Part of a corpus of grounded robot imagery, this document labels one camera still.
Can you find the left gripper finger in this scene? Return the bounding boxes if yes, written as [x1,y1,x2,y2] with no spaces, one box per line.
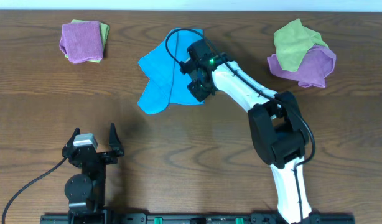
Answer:
[66,128,80,146]
[109,123,122,150]

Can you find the blue microfiber cloth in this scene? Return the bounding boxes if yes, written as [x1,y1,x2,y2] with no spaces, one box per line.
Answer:
[138,29,203,115]

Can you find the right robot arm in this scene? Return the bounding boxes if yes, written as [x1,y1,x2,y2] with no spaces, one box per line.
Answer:
[180,40,312,223]

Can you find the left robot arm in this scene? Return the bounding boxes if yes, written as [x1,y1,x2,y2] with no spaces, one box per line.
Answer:
[62,123,124,222]

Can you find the crumpled green cloth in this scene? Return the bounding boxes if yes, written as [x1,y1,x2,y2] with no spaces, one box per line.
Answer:
[274,19,328,72]

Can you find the folded purple cloth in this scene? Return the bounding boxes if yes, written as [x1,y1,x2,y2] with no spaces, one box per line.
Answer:
[59,21,104,65]

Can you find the crumpled purple cloth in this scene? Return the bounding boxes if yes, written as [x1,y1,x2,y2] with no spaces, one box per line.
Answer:
[267,45,337,88]

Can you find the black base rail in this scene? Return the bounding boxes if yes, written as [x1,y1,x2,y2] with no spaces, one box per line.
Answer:
[39,208,356,224]

